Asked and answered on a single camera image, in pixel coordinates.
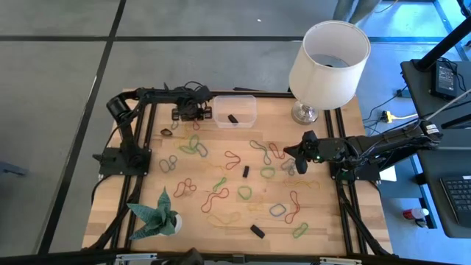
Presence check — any grey floor object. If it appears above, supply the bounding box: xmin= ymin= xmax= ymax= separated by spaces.
xmin=0 ymin=160 xmax=29 ymax=178

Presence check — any black aluminium frame rail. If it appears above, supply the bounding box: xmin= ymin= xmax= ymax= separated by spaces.
xmin=124 ymin=96 xmax=158 ymax=251
xmin=333 ymin=109 xmax=369 ymax=255
xmin=108 ymin=91 xmax=149 ymax=251
xmin=324 ymin=109 xmax=350 ymax=255
xmin=211 ymin=89 xmax=295 ymax=99
xmin=0 ymin=250 xmax=471 ymax=265

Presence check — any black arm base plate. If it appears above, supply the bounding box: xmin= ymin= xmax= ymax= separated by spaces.
xmin=328 ymin=161 xmax=383 ymax=183
xmin=92 ymin=146 xmax=152 ymax=177

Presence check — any clear plastic bin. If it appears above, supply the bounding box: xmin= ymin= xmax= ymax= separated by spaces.
xmin=213 ymin=94 xmax=258 ymax=129

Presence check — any yellow rubber band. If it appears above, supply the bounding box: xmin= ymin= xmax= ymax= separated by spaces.
xmin=246 ymin=197 xmax=265 ymax=213
xmin=283 ymin=178 xmax=321 ymax=190
xmin=205 ymin=211 xmax=242 ymax=227
xmin=174 ymin=127 xmax=194 ymax=149
xmin=200 ymin=158 xmax=226 ymax=174

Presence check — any black slanted pole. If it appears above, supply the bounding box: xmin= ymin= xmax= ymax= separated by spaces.
xmin=414 ymin=16 xmax=471 ymax=71

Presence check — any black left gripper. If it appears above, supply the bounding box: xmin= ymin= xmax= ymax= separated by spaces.
xmin=171 ymin=85 xmax=214 ymax=121

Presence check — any teal rubber band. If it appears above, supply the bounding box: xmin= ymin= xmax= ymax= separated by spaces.
xmin=249 ymin=139 xmax=272 ymax=166

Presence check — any person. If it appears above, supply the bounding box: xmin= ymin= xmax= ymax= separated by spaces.
xmin=333 ymin=0 xmax=382 ymax=25

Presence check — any yellow power plug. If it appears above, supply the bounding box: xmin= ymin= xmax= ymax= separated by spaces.
xmin=380 ymin=110 xmax=419 ymax=124

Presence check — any small black block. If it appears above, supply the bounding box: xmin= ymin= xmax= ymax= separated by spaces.
xmin=249 ymin=224 xmax=266 ymax=239

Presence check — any silver metal bracket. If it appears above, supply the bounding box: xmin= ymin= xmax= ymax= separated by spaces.
xmin=319 ymin=256 xmax=364 ymax=265
xmin=115 ymin=252 xmax=158 ymax=263

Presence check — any potted snake plant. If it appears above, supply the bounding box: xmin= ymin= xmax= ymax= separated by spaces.
xmin=127 ymin=186 xmax=183 ymax=241

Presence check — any white paper sheet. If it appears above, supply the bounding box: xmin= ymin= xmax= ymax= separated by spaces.
xmin=378 ymin=165 xmax=397 ymax=183

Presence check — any black side desk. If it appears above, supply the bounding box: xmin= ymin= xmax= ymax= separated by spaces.
xmin=400 ymin=58 xmax=471 ymax=239

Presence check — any red white can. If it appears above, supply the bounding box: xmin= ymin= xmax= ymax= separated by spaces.
xmin=402 ymin=207 xmax=431 ymax=222

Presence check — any black power adapter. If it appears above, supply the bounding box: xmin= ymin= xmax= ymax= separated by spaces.
xmin=431 ymin=60 xmax=458 ymax=100

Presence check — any white cable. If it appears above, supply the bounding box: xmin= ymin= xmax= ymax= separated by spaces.
xmin=422 ymin=87 xmax=471 ymax=122

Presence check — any black keyboard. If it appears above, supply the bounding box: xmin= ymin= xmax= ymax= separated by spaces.
xmin=439 ymin=175 xmax=471 ymax=228

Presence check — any green rubber band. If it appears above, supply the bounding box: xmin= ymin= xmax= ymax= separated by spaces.
xmin=237 ymin=185 xmax=253 ymax=201
xmin=259 ymin=166 xmax=277 ymax=180
xmin=212 ymin=176 xmax=228 ymax=192
xmin=292 ymin=222 xmax=310 ymax=239
xmin=179 ymin=134 xmax=200 ymax=155

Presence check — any black diagonal frame brace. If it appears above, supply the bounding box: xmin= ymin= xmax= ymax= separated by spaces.
xmin=86 ymin=176 xmax=144 ymax=252
xmin=338 ymin=185 xmax=391 ymax=256

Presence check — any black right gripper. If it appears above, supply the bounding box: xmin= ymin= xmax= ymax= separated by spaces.
xmin=283 ymin=130 xmax=350 ymax=175

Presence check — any white table lamp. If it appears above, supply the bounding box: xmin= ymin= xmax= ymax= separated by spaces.
xmin=288 ymin=20 xmax=372 ymax=126

